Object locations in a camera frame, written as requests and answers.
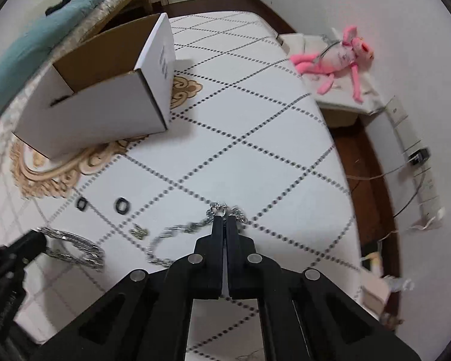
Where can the cardboard piece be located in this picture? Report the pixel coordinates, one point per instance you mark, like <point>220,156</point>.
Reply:
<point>374,295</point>

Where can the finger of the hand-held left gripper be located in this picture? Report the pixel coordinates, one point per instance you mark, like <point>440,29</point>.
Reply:
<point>28,244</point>

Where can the white power strip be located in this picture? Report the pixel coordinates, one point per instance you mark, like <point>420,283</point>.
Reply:
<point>406,128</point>

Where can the white dotted diamond bedspread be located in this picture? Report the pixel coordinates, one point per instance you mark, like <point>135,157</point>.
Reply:
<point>248,101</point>

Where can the teal blanket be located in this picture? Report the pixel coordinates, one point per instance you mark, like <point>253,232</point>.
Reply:
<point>41,34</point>

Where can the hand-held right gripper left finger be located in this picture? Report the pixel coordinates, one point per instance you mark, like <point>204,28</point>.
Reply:
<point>217,233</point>

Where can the white cardboard box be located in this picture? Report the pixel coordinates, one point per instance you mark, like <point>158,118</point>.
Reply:
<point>97,112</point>

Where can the clear plastic bottle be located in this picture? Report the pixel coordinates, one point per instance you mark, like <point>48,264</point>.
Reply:
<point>398,284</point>

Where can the white bedside stool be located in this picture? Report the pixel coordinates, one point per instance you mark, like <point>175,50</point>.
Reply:
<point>342,99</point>

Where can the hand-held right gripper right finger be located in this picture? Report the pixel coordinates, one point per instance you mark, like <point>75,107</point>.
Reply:
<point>232,233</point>

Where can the black plug adapter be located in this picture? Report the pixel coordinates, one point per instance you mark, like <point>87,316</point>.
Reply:
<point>419,157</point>

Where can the pink plush toy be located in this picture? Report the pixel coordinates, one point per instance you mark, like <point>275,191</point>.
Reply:
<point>323,60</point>

